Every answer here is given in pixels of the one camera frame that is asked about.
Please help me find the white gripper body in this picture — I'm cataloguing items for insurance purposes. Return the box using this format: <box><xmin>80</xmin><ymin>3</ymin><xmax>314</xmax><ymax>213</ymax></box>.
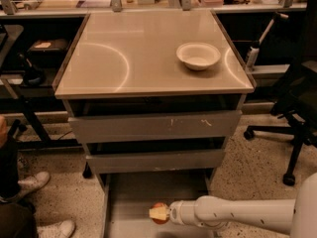
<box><xmin>169</xmin><ymin>200</ymin><xmax>184</xmax><ymax>225</ymax></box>

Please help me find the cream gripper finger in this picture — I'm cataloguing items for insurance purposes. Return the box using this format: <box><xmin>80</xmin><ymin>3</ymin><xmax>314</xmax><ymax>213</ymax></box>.
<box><xmin>149</xmin><ymin>206</ymin><xmax>169</xmax><ymax>221</ymax></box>

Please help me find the red apple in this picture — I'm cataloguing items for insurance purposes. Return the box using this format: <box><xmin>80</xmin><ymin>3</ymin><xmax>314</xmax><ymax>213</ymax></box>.
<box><xmin>152</xmin><ymin>202</ymin><xmax>168</xmax><ymax>224</ymax></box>

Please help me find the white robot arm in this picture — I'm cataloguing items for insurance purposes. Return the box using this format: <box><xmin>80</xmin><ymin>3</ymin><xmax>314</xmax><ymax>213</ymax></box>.
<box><xmin>149</xmin><ymin>174</ymin><xmax>317</xmax><ymax>238</ymax></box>

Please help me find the open bottom drawer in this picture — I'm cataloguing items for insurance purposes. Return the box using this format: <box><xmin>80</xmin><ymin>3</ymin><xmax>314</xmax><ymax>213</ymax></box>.
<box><xmin>101</xmin><ymin>170</ymin><xmax>218</xmax><ymax>238</ymax></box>

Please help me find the middle drawer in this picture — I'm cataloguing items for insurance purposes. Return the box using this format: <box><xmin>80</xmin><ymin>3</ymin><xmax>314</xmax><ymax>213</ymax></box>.
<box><xmin>86</xmin><ymin>149</ymin><xmax>225</xmax><ymax>174</ymax></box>

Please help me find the top drawer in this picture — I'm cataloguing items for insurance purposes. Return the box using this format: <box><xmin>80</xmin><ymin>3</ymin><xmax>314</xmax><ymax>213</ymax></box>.
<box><xmin>68</xmin><ymin>111</ymin><xmax>242</xmax><ymax>143</ymax></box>

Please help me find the grey drawer cabinet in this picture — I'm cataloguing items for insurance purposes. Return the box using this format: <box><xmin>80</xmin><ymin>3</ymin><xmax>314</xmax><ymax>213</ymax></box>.
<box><xmin>55</xmin><ymin>10</ymin><xmax>255</xmax><ymax>227</ymax></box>

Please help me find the lower white sneaker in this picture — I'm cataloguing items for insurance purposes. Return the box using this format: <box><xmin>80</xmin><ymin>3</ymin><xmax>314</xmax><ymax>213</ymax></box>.
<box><xmin>37</xmin><ymin>220</ymin><xmax>75</xmax><ymax>238</ymax></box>

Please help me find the white sneaker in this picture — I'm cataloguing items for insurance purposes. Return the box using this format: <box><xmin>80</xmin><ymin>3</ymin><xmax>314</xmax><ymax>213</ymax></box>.
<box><xmin>18</xmin><ymin>172</ymin><xmax>51</xmax><ymax>194</ymax></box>
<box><xmin>37</xmin><ymin>220</ymin><xmax>75</xmax><ymax>238</ymax></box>

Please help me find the upper white sneaker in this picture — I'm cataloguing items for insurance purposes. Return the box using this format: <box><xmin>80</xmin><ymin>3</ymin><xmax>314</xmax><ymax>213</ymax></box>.
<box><xmin>18</xmin><ymin>172</ymin><xmax>51</xmax><ymax>194</ymax></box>

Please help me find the white bowl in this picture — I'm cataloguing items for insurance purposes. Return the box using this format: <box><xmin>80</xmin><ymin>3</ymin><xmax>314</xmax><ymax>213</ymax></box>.
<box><xmin>176</xmin><ymin>43</ymin><xmax>221</xmax><ymax>71</ymax></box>

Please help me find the black office chair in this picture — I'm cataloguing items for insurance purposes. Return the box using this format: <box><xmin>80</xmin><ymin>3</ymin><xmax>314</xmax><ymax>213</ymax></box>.
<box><xmin>244</xmin><ymin>0</ymin><xmax>317</xmax><ymax>186</ymax></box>

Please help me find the black handheld device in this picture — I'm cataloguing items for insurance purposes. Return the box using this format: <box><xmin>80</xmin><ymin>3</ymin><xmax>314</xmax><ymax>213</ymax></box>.
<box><xmin>18</xmin><ymin>53</ymin><xmax>46</xmax><ymax>86</ymax></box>

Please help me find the black box on shelf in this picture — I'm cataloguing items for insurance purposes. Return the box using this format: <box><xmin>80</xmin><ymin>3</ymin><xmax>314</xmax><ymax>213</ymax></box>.
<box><xmin>27</xmin><ymin>39</ymin><xmax>70</xmax><ymax>68</ymax></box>

